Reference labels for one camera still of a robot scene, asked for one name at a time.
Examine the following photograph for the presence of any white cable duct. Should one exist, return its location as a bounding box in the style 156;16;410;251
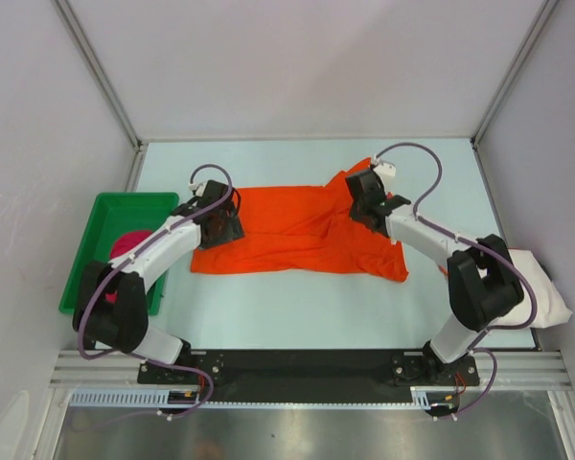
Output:
69;388;439;410

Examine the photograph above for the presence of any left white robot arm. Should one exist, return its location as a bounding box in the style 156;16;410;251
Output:
73;180;244;383

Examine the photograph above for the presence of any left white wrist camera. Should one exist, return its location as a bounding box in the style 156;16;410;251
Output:
188;181;207;196

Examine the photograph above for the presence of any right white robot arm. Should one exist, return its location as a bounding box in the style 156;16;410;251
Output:
346;166;524;384

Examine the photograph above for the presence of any orange t shirt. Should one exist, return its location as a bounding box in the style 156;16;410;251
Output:
190;158;408;283

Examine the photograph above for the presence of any white folded t shirt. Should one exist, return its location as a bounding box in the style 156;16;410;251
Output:
496;248;572;329

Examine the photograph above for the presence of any green plastic bin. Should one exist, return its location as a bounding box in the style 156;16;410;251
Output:
58;192;179;315

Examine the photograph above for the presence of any aluminium rail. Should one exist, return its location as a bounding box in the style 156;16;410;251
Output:
49;351;572;391

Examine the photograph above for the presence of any magenta t shirt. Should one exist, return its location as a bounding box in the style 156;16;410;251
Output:
104;230;152;305

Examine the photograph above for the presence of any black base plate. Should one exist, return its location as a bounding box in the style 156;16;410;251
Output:
137;348;480;404

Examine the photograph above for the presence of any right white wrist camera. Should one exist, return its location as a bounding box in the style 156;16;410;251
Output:
370;156;397;182

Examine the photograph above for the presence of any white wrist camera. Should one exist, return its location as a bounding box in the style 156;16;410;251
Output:
188;181;207;196
370;156;397;182

